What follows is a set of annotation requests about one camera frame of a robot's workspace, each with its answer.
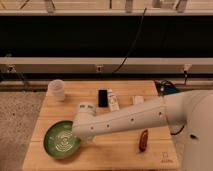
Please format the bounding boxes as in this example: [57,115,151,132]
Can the wooden table board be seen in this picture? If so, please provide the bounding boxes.
[22,81,179,171]

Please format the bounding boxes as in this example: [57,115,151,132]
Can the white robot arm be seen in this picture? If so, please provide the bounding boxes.
[72,90,213,171]

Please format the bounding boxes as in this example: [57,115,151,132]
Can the blue black device on floor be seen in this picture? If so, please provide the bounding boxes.
[155,80,180,96]

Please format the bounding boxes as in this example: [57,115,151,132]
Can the black hanging cable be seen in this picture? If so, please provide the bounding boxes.
[112,7,148,74]

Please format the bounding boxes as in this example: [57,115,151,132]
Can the brown red oblong object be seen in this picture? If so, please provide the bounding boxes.
[139,130,148,152]

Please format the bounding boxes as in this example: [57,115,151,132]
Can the green ceramic bowl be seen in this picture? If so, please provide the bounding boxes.
[43,120,81,159]

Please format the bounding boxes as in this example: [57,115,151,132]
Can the white plastic cup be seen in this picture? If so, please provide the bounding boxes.
[48,79,65,101]

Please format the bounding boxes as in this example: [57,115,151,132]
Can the white remote control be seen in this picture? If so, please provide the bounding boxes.
[107,89,120,111]

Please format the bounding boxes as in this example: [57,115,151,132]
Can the black smartphone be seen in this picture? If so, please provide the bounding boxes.
[98,90,108,107]

